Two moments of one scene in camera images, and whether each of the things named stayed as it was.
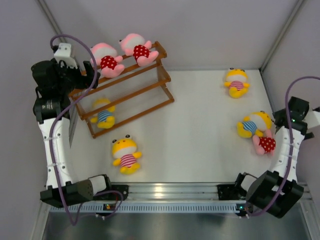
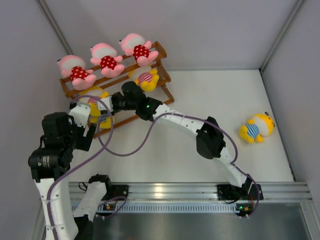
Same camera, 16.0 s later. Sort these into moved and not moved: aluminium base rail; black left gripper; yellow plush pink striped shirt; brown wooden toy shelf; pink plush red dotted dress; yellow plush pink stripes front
Moved: yellow plush pink stripes front; yellow plush pink striped shirt; black left gripper
Not moved: brown wooden toy shelf; pink plush red dotted dress; aluminium base rail
